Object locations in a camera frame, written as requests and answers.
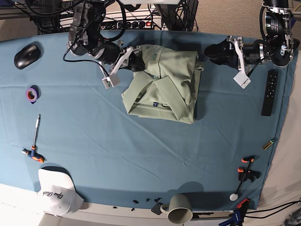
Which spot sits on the black orange bar clamp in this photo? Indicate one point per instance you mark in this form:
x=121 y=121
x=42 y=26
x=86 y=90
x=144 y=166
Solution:
x=245 y=174

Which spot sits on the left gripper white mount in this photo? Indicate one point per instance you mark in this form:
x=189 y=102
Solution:
x=245 y=57

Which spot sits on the blue table cloth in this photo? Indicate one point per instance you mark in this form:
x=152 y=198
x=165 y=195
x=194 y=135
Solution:
x=123 y=160

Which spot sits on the grey green mug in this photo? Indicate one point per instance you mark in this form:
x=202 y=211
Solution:
x=179 y=210

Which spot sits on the black remote control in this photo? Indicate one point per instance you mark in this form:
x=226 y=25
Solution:
x=269 y=94

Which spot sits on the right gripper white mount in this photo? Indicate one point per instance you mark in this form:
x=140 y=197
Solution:
x=114 y=56

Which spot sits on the purple tape roll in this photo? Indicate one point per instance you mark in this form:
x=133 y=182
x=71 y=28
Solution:
x=33 y=94

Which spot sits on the sage green T-shirt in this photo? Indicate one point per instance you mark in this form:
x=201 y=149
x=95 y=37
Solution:
x=168 y=86

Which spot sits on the black computer mouse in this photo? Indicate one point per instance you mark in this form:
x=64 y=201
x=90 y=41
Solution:
x=26 y=56

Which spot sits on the orange handled T wrench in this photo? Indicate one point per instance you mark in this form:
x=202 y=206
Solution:
x=33 y=152

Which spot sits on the blue orange clamp bottom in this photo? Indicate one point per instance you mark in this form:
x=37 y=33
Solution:
x=237 y=217

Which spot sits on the black power strip red switch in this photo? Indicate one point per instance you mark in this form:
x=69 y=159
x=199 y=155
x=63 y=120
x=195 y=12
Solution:
x=130 y=25

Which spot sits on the small dark square plate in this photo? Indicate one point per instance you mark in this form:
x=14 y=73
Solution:
x=157 y=208

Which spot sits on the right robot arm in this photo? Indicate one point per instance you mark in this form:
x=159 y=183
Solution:
x=85 y=38

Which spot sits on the small brass green stick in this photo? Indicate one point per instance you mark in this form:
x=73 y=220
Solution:
x=268 y=144

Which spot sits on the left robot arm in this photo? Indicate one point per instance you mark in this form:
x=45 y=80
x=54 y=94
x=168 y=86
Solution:
x=276 y=44

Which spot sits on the white baseball cap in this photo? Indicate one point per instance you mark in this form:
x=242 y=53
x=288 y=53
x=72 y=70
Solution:
x=57 y=195

